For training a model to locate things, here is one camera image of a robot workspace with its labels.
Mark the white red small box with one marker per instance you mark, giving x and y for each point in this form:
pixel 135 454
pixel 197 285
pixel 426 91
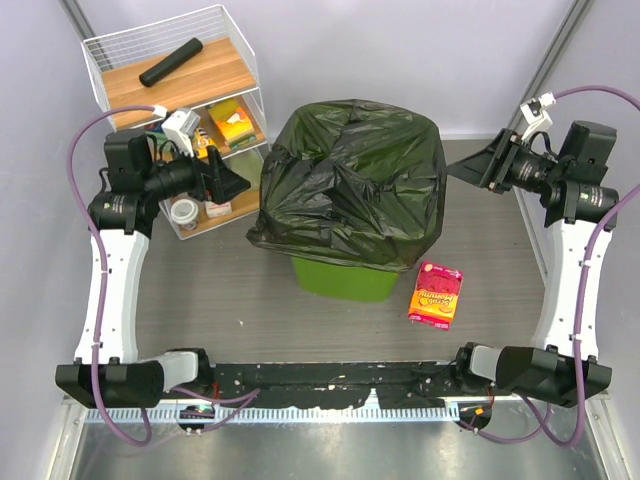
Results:
pixel 214 210

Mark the green plastic trash bin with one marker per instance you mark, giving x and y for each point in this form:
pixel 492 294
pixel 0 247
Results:
pixel 344 282

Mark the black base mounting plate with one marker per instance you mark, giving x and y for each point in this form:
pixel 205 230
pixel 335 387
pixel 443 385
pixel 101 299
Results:
pixel 339 385

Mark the yellow orange sponge pack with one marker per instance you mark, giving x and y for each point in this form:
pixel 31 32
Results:
pixel 232 122

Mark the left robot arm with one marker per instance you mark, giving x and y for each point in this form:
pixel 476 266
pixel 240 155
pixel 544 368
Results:
pixel 106 369

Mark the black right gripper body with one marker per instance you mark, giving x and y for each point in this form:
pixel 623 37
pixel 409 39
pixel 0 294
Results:
pixel 501 181

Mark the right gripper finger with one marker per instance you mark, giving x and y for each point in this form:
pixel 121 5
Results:
pixel 483 158
pixel 472 169

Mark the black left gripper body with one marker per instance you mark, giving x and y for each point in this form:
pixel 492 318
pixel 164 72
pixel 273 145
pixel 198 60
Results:
pixel 206 184

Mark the translucent green bottle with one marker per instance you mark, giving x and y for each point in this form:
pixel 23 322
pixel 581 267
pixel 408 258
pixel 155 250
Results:
pixel 249 166

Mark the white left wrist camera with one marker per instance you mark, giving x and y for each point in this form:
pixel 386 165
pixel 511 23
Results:
pixel 178 127

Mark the black trash bag roll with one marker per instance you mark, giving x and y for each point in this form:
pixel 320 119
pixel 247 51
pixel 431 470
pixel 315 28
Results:
pixel 170 63

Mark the pink orange sponge package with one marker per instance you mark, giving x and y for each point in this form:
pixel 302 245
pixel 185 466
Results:
pixel 435 296

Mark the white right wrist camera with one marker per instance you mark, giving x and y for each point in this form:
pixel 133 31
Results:
pixel 536 115

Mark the grey slotted cable duct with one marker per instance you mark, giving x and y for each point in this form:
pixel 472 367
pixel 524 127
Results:
pixel 370 412

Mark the yellow snack bag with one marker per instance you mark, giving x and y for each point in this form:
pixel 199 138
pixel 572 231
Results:
pixel 201 141

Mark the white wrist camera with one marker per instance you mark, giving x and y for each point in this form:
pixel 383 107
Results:
pixel 536 115
pixel 178 127

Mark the aluminium frame rail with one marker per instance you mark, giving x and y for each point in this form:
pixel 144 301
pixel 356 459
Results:
pixel 601 397

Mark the white wire shelf rack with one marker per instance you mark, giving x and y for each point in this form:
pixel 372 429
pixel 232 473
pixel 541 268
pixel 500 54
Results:
pixel 226 68

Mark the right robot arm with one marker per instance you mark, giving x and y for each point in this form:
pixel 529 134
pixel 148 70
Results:
pixel 562 362

